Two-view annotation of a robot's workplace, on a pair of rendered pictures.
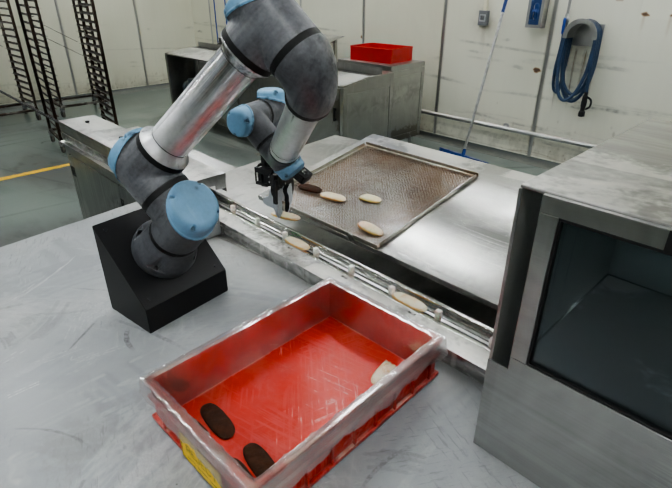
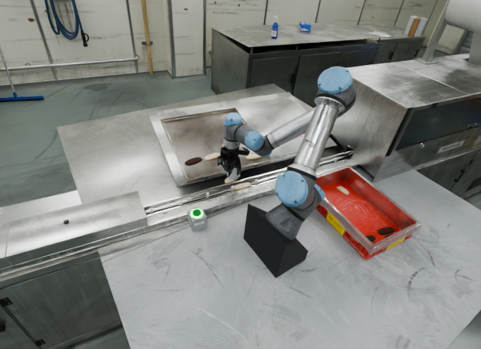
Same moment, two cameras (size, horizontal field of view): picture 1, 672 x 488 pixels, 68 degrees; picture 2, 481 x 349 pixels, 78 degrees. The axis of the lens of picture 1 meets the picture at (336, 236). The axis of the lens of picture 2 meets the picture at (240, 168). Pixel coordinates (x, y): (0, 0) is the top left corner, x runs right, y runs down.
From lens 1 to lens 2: 1.66 m
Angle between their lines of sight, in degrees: 63
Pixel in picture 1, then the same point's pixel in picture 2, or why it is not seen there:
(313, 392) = (351, 210)
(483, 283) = not seen: hidden behind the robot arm
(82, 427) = (370, 287)
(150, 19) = not seen: outside the picture
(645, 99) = (112, 27)
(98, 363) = (326, 283)
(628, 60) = (92, 6)
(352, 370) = (339, 197)
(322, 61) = not seen: hidden behind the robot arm
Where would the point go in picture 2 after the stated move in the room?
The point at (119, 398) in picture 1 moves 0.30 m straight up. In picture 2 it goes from (352, 273) to (379, 227)
